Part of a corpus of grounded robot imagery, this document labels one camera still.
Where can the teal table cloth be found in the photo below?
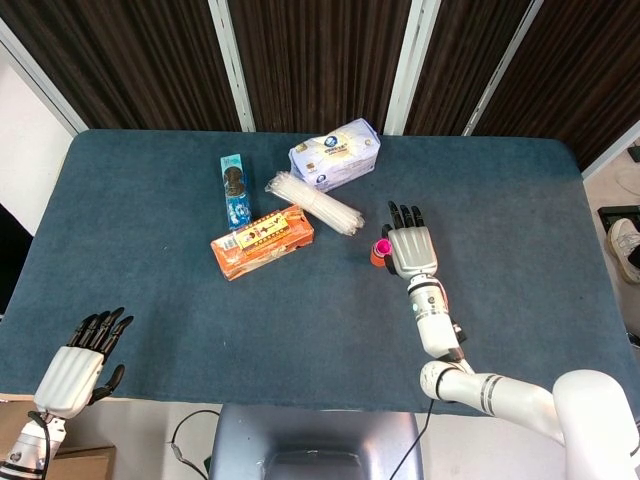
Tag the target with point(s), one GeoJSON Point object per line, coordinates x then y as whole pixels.
{"type": "Point", "coordinates": [175, 310]}

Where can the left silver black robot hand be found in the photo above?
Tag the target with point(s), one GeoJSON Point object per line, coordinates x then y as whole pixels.
{"type": "Point", "coordinates": [70, 375]}

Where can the clear plastic straw bundle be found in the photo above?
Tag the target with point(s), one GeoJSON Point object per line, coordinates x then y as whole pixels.
{"type": "Point", "coordinates": [315, 202]}

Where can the white frame post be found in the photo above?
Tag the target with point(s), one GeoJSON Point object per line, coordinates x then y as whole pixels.
{"type": "Point", "coordinates": [50, 90]}
{"type": "Point", "coordinates": [500, 65]}
{"type": "Point", "coordinates": [410, 65]}
{"type": "Point", "coordinates": [610, 150]}
{"type": "Point", "coordinates": [232, 65]}

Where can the grey robot torso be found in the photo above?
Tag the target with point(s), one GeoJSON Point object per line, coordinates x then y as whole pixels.
{"type": "Point", "coordinates": [315, 445]}

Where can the black flat object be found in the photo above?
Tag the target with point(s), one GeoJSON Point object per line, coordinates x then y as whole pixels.
{"type": "Point", "coordinates": [12, 260]}

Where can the blue cookie package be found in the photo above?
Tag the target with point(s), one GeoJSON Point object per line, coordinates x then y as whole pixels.
{"type": "Point", "coordinates": [236, 192]}

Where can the dark brown slatted panel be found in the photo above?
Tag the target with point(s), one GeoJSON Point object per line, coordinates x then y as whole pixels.
{"type": "Point", "coordinates": [125, 60]}
{"type": "Point", "coordinates": [320, 60]}
{"type": "Point", "coordinates": [590, 65]}
{"type": "Point", "coordinates": [460, 50]}

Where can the brown cardboard box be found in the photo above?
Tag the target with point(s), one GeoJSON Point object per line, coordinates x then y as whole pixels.
{"type": "Point", "coordinates": [85, 462]}

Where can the orange plastic cup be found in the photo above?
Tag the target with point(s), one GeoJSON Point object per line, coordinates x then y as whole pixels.
{"type": "Point", "coordinates": [376, 260]}

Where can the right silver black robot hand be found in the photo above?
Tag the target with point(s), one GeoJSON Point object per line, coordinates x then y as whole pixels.
{"type": "Point", "coordinates": [412, 250]}

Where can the black crate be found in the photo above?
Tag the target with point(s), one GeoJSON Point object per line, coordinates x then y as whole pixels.
{"type": "Point", "coordinates": [612, 212]}

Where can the orange snack carton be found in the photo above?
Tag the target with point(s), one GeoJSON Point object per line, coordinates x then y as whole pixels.
{"type": "Point", "coordinates": [270, 255]}

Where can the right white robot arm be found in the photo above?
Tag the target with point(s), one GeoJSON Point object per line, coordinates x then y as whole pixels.
{"type": "Point", "coordinates": [505, 395]}

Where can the white sneaker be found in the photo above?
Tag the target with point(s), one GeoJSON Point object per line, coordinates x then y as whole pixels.
{"type": "Point", "coordinates": [625, 250]}

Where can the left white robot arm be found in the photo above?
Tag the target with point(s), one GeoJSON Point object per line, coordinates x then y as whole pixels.
{"type": "Point", "coordinates": [27, 445]}

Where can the pink plastic cup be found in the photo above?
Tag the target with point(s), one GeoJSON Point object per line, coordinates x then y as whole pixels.
{"type": "Point", "coordinates": [383, 246]}

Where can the pale purple tissue pack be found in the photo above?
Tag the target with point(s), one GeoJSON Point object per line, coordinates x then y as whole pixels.
{"type": "Point", "coordinates": [335, 155]}

